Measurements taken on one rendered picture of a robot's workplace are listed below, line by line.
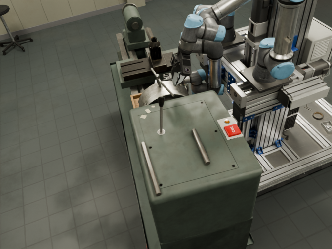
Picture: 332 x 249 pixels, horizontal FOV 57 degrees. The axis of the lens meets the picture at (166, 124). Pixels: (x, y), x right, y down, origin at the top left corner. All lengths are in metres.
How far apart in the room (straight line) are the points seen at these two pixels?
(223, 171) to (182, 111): 0.40
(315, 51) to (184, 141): 1.17
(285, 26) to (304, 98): 0.55
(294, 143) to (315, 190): 0.43
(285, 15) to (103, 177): 2.08
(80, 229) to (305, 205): 1.83
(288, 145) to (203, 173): 1.61
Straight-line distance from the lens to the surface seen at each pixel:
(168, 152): 1.36
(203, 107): 1.54
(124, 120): 2.57
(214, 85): 2.00
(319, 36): 2.21
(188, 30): 1.43
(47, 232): 2.82
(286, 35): 1.59
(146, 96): 1.72
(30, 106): 3.99
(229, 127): 1.43
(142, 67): 2.36
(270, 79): 1.86
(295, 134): 2.93
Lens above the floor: 2.31
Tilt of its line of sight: 46 degrees down
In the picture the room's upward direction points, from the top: 8 degrees counter-clockwise
